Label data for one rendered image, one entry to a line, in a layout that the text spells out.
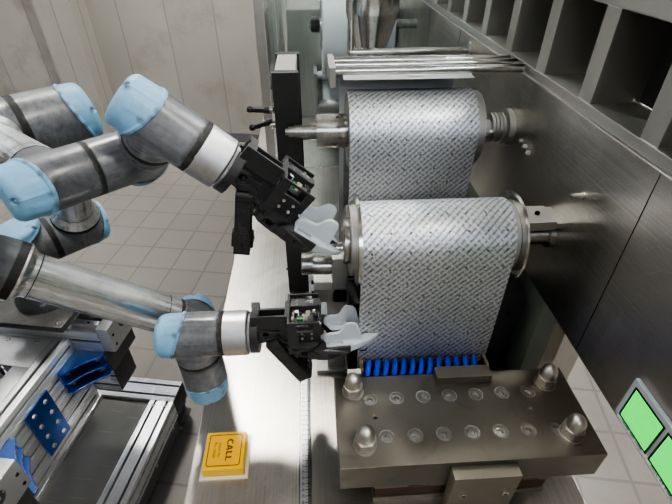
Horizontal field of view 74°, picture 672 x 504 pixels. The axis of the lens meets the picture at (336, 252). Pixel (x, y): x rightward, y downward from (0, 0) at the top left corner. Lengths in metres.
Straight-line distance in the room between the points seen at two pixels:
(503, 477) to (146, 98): 0.70
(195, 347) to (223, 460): 0.21
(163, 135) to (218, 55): 3.58
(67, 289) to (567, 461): 0.83
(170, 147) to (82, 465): 1.41
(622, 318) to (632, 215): 0.13
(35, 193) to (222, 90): 3.65
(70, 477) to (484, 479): 1.41
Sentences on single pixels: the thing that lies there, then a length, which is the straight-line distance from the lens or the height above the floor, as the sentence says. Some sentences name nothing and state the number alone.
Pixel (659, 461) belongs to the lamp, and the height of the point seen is 1.17.
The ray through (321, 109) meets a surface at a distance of 1.65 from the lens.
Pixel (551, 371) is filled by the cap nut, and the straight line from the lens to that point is 0.84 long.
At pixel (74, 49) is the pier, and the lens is 4.48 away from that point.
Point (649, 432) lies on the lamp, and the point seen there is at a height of 1.19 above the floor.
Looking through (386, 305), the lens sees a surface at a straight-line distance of 0.74.
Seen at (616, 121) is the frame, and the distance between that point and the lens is 0.71.
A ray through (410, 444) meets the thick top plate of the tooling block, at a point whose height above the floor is 1.03.
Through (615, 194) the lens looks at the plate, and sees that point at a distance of 0.68.
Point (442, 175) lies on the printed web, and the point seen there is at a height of 1.27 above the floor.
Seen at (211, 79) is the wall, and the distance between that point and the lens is 4.24.
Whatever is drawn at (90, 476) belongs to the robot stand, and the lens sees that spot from 1.82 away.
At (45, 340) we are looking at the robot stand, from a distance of 1.50.
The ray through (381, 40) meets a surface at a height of 1.41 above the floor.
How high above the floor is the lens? 1.67
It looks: 37 degrees down
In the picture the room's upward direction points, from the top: straight up
